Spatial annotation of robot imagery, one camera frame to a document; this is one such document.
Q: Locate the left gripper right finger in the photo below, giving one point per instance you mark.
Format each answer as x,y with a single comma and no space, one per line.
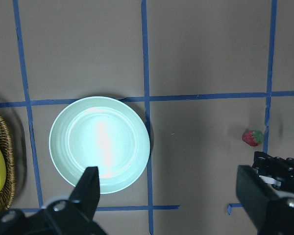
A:
266,192

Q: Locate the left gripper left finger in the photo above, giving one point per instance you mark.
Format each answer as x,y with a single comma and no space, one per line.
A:
71,216

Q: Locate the pale green plate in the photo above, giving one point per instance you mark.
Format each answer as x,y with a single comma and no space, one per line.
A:
103,132

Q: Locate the wicker basket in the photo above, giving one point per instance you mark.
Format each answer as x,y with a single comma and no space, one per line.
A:
7,167

